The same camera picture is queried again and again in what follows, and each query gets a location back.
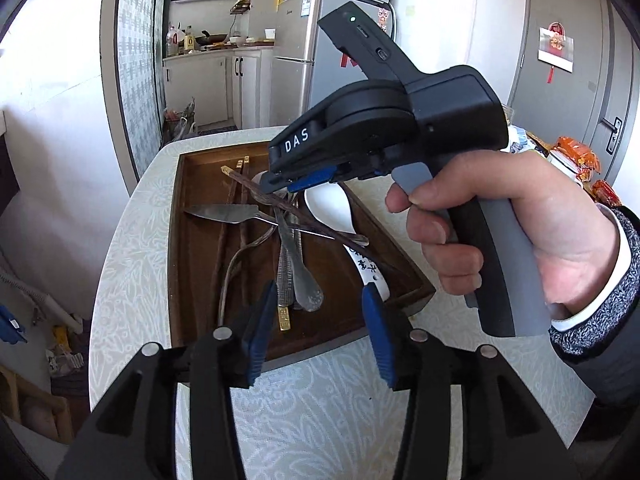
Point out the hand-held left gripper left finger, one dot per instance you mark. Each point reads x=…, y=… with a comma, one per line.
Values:
x=260, y=340

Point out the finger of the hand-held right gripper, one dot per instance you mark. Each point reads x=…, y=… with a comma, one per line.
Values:
x=272, y=183
x=310, y=181

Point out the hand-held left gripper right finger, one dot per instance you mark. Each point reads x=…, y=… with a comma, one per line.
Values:
x=380, y=340

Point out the white ceramic spoon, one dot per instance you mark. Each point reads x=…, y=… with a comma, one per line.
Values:
x=330, y=207

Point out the metal spoon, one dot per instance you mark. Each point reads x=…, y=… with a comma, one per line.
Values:
x=231, y=270
x=309, y=290

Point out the serrated metal knife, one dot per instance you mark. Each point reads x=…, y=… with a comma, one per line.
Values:
x=285, y=270

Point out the dark wooden tray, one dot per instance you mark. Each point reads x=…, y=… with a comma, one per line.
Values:
x=200, y=280

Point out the person's right forearm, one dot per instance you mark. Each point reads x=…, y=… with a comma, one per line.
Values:
x=610, y=345

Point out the person's right hand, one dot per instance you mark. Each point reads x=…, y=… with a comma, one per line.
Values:
x=560, y=230

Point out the silver fridge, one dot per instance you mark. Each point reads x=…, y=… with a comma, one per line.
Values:
x=295, y=85

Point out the pale floral tablecloth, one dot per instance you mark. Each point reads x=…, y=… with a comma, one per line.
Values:
x=320, y=420

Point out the plastic bags of vegetables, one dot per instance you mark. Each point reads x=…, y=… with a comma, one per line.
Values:
x=179, y=120

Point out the white kitchen cabinet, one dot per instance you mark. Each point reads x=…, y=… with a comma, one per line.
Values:
x=205, y=90

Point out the grey door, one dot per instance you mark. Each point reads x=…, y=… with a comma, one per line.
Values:
x=565, y=105

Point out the orange snack packet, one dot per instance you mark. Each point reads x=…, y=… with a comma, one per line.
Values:
x=606, y=192
x=575, y=155

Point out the black wok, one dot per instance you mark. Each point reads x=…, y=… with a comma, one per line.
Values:
x=212, y=38

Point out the yellow label bottle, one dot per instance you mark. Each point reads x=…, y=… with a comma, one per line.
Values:
x=188, y=42

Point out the clear plastic bottle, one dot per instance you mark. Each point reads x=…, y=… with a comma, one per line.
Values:
x=172, y=42

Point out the patterned sliding door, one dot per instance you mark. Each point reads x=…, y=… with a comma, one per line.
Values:
x=135, y=70

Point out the blue plastic object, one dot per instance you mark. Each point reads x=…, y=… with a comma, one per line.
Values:
x=11, y=327

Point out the hanging wall calendar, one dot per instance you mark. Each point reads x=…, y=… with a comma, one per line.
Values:
x=555, y=50

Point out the small wall spice rack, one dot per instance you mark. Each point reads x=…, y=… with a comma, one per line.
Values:
x=240, y=5

